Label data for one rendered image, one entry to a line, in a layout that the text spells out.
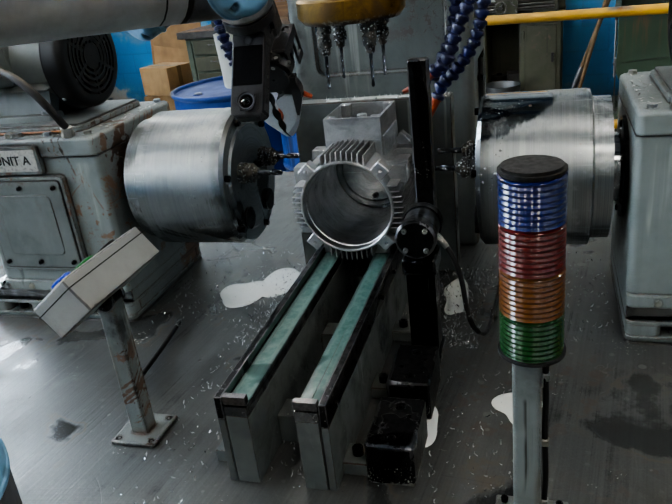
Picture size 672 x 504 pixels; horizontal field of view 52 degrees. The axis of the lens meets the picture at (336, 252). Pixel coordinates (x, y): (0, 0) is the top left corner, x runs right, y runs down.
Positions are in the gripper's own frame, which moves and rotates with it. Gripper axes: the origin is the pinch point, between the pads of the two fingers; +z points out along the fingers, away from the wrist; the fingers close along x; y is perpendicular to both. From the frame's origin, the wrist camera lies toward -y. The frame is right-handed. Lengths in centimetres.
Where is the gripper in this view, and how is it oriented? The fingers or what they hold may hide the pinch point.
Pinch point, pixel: (287, 132)
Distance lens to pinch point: 106.0
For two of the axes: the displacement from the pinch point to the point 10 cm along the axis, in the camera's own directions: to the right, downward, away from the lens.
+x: -9.6, -0.1, 2.9
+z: 2.3, 5.8, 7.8
